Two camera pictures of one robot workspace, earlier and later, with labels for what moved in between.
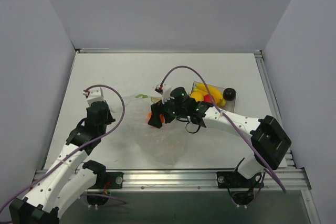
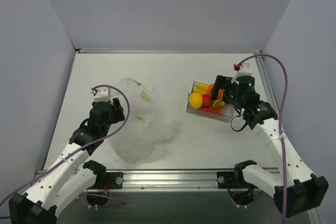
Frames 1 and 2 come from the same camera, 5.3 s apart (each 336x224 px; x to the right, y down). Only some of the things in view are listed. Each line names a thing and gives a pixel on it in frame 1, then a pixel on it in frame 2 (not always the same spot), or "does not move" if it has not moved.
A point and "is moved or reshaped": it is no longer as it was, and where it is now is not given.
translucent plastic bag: x=167 y=144 is moved or reshaped
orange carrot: x=161 y=116 → x=220 y=93
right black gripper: x=161 y=108 → x=219 y=87
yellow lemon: x=198 y=96 does not move
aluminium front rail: x=192 y=180 does not move
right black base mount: x=232 y=179 does not move
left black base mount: x=108 y=180 does not move
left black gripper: x=97 y=107 does not move
